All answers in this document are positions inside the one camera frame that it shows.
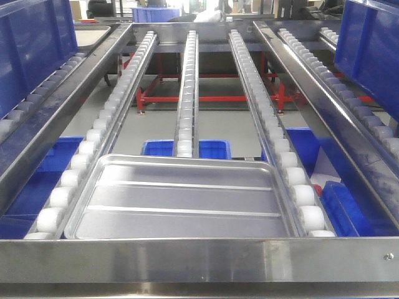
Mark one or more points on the silver ribbed metal tray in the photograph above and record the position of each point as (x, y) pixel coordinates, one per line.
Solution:
(154, 197)

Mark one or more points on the large blue crate left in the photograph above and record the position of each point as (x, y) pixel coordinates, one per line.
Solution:
(37, 37)

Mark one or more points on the red metal cart frame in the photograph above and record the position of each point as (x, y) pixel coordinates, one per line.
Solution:
(218, 78)

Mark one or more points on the large blue crate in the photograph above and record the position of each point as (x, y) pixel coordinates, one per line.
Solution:
(37, 37)
(367, 50)

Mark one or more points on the blue bin lower centre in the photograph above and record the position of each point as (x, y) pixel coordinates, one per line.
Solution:
(214, 149)

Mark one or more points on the large blue crate right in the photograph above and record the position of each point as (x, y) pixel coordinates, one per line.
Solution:
(367, 50)

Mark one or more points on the white roller track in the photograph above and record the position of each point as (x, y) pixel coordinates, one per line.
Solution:
(303, 208)
(186, 138)
(98, 141)

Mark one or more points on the left white roller track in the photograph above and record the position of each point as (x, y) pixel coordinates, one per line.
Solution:
(98, 141)

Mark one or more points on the blue bin in background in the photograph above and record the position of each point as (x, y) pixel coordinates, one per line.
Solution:
(154, 14)

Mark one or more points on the middle white roller track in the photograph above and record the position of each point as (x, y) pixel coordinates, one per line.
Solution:
(186, 138)

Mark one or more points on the far left roller track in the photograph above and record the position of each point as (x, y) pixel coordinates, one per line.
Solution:
(15, 117)

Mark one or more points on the right white roller track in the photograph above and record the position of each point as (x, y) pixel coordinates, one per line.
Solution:
(303, 208)

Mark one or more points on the blue bin lower right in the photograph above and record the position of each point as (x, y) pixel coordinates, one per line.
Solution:
(348, 217)

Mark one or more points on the blue bin lower left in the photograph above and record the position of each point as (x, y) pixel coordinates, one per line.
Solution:
(21, 215)

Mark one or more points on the far right roller track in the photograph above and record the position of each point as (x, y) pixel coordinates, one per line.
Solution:
(384, 134)

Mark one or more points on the beige tray upper left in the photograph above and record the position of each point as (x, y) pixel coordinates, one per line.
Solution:
(89, 35)

